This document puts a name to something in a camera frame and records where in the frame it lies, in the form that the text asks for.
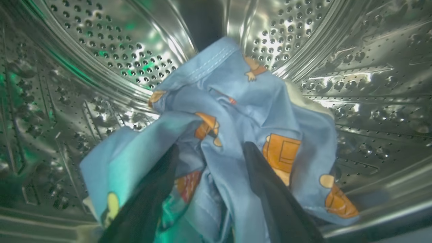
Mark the cream and blue garment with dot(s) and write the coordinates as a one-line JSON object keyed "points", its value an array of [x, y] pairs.
{"points": [[236, 108]]}

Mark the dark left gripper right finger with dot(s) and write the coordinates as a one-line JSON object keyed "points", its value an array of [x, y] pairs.
{"points": [[276, 202]]}

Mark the stainless steel washing machine drum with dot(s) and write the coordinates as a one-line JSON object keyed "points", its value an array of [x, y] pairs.
{"points": [[101, 67]]}

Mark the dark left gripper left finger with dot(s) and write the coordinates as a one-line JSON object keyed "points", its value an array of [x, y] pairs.
{"points": [[145, 209]]}

